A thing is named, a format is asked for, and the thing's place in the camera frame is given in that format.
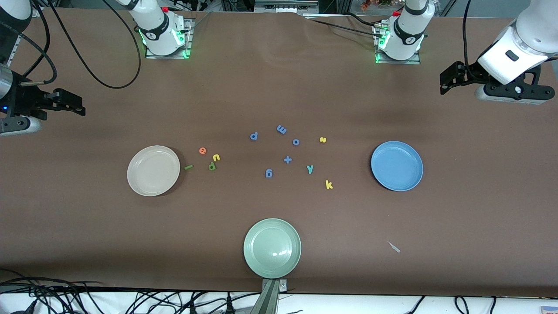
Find aluminium camera post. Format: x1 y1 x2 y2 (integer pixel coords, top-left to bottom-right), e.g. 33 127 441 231
249 278 288 314

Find green round plate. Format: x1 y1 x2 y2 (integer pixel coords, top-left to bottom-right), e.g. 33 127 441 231
243 218 302 279

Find long black right arm cable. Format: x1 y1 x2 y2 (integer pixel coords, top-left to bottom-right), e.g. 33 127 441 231
44 0 142 90

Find aluminium table frame rail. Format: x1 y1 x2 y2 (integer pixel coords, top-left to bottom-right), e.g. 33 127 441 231
7 33 23 66

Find black cable tangle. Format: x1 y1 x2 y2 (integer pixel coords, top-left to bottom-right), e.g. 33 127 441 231
0 268 105 314
126 289 262 314

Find brown table cover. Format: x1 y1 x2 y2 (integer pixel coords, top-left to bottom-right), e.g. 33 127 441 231
0 7 558 299

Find blue round plate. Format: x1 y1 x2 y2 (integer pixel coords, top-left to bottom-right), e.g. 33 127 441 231
371 140 424 192

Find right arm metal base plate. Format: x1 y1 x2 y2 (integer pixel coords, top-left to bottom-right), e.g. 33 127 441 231
145 18 195 60

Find beige round plate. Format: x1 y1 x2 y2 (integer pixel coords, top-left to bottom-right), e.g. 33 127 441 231
127 145 181 197

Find grey metal frame box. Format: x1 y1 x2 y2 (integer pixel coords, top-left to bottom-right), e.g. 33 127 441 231
254 0 320 14

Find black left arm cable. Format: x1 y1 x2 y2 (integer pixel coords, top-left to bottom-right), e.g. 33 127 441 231
461 0 476 72

